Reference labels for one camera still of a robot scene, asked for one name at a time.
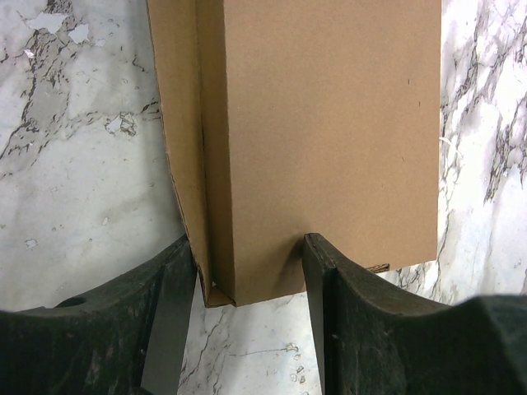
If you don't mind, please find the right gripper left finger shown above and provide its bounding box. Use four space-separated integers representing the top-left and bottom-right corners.
1 237 197 394

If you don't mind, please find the cardboard box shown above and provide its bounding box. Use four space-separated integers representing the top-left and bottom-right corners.
147 1 441 307

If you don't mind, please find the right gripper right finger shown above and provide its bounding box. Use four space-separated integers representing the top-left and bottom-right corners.
302 233 526 394

